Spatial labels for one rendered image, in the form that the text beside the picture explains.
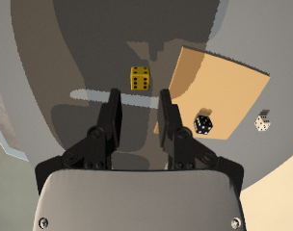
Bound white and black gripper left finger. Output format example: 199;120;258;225
35;89;122;196

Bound yellow die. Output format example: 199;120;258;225
131;66;150;90

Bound orange flat mat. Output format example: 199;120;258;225
169;46;271;140

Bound cream die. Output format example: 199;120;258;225
254;115;271;131

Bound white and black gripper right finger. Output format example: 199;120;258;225
157;89;244;197

